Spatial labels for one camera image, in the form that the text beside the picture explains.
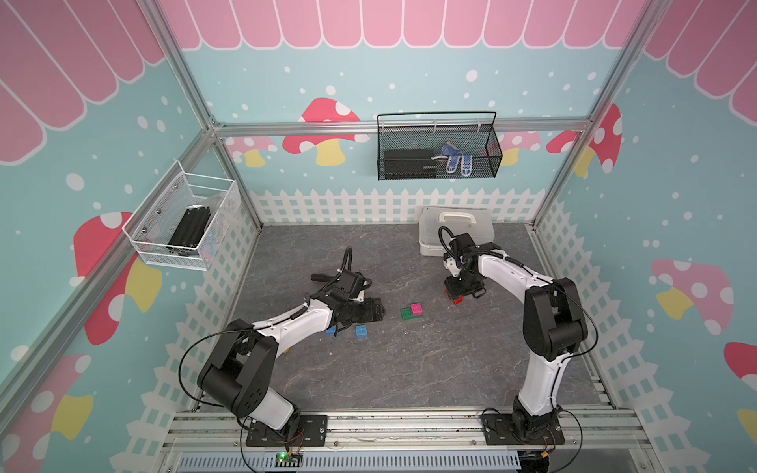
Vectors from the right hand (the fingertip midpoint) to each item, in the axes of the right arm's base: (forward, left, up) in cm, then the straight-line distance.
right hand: (458, 291), depth 96 cm
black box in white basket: (-1, +70, +32) cm, 77 cm away
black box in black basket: (+28, +16, +30) cm, 44 cm away
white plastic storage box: (+25, -10, +7) cm, 27 cm away
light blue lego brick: (-12, +31, -3) cm, 34 cm away
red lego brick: (-1, -1, -3) cm, 4 cm away
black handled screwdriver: (+8, +47, -2) cm, 48 cm away
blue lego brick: (-24, +35, +22) cm, 48 cm away
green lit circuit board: (-44, +49, -7) cm, 66 cm away
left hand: (-9, +27, +1) cm, 29 cm away
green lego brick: (-6, +17, -3) cm, 18 cm away
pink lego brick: (-6, +14, -1) cm, 15 cm away
